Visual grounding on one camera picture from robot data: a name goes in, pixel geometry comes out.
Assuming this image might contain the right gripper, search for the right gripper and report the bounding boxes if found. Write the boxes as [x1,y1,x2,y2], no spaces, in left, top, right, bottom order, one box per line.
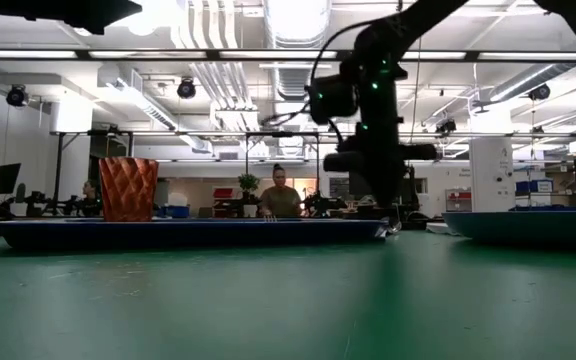
[322,122,438,234]

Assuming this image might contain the silver spoon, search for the silver spoon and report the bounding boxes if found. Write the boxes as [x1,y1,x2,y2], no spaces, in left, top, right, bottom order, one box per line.
[376,219,403,236]

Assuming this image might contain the light blue plate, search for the light blue plate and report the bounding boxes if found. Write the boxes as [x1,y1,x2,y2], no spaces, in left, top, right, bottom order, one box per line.
[441,209,576,247]

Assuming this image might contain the orange faceted plastic cup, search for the orange faceted plastic cup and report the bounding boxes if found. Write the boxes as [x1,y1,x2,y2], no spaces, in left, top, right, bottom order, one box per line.
[98,156,160,223]

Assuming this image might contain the black monitor on arm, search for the black monitor on arm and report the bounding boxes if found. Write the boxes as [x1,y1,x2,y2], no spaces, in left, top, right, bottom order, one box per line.
[0,162,22,195]

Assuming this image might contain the blue plastic tray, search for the blue plastic tray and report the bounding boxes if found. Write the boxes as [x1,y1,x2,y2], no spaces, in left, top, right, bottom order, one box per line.
[0,217,389,250]

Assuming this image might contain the red white drawer unit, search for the red white drawer unit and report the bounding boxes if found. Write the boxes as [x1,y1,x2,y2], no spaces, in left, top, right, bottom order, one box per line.
[445,188,473,214]

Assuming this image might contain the person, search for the person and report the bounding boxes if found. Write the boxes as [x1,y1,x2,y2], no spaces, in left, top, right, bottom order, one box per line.
[80,178,103,217]
[259,163,303,219]

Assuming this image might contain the white column cabinet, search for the white column cabinet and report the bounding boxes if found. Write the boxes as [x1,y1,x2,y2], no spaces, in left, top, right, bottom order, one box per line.
[469,136,517,214]

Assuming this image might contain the black overhead light bar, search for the black overhead light bar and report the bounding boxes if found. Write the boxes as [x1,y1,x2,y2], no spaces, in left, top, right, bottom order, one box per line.
[0,48,576,63]

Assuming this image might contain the black equipment rack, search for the black equipment rack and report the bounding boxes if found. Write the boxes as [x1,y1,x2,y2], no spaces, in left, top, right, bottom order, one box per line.
[87,132,134,160]

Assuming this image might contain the potted green plant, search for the potted green plant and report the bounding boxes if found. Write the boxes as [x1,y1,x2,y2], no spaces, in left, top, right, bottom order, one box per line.
[237,172,262,201]

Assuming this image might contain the blue storage bins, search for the blue storage bins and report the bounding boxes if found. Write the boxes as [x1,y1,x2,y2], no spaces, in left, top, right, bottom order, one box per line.
[515,180,554,196]

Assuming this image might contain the blue bin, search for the blue bin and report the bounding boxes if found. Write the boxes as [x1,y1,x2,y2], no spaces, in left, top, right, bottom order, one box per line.
[160,204,191,219]

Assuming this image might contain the thin hanging cable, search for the thin hanging cable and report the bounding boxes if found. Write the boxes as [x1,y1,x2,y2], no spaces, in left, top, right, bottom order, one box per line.
[406,37,422,146]

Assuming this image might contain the silver ceiling duct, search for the silver ceiling duct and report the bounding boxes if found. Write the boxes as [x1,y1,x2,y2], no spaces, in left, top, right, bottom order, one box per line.
[262,0,333,101]

